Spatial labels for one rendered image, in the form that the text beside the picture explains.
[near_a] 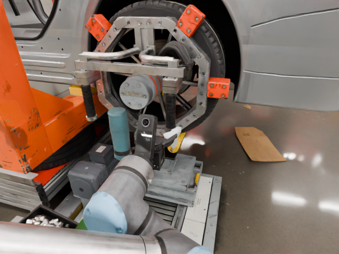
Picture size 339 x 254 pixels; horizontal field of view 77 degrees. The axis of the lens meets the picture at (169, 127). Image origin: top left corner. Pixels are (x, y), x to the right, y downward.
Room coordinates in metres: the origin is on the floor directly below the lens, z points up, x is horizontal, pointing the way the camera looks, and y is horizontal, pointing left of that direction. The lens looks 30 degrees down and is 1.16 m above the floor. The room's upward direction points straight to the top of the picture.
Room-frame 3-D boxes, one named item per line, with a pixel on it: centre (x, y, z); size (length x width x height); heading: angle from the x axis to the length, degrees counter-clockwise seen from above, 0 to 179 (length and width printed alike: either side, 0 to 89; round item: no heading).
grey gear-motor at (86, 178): (1.02, 0.40, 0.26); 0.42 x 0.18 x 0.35; 164
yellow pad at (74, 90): (1.29, 0.53, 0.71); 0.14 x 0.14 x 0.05; 74
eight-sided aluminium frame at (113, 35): (0.97, 0.09, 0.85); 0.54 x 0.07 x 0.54; 74
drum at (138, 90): (0.90, 0.11, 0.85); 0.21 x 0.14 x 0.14; 164
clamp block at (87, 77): (0.82, 0.31, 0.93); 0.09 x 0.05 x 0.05; 164
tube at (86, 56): (0.88, 0.22, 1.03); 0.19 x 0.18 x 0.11; 164
